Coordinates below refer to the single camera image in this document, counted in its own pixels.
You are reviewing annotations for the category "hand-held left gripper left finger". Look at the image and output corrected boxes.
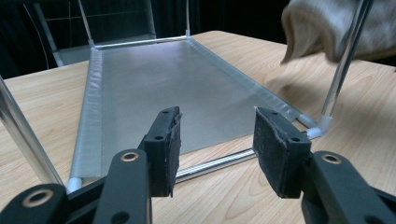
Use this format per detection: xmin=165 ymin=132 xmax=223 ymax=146
xmin=137 ymin=105 xmax=183 ymax=199

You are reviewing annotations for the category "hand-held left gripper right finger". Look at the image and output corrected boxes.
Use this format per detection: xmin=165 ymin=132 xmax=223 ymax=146
xmin=252 ymin=105 xmax=313 ymax=200

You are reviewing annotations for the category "grey two-tier metal rack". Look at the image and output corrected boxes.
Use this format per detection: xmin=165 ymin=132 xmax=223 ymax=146
xmin=0 ymin=0 xmax=375 ymax=194

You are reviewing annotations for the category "striped beige towel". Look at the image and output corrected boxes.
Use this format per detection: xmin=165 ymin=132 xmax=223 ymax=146
xmin=279 ymin=0 xmax=396 ymax=64

